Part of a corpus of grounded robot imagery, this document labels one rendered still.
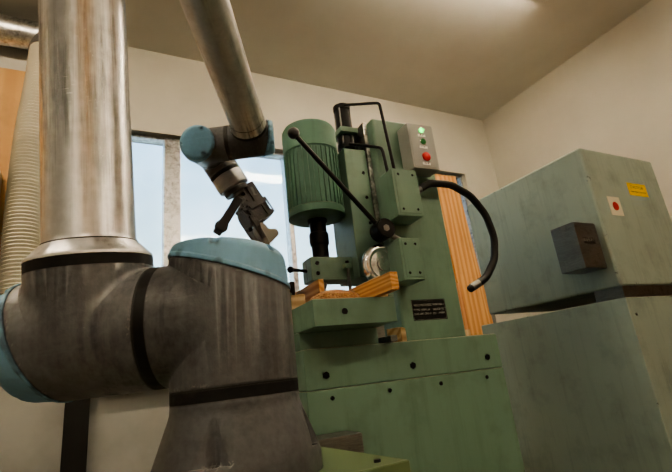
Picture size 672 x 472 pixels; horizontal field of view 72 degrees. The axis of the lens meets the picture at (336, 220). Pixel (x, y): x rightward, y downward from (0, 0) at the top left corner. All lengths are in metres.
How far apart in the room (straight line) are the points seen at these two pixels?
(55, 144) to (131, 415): 1.93
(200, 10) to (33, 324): 0.57
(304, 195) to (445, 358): 0.60
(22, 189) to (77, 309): 1.91
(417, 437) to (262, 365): 0.74
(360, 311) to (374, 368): 0.16
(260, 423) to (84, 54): 0.51
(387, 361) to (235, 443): 0.71
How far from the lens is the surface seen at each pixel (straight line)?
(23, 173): 2.53
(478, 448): 1.33
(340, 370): 1.13
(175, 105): 2.99
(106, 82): 0.70
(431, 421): 1.24
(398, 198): 1.36
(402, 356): 1.21
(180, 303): 0.55
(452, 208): 3.45
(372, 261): 1.31
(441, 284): 1.46
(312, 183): 1.39
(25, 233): 2.42
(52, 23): 0.75
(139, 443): 2.50
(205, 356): 0.54
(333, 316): 1.04
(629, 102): 3.55
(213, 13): 0.92
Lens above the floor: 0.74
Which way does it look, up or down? 18 degrees up
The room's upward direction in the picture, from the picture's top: 7 degrees counter-clockwise
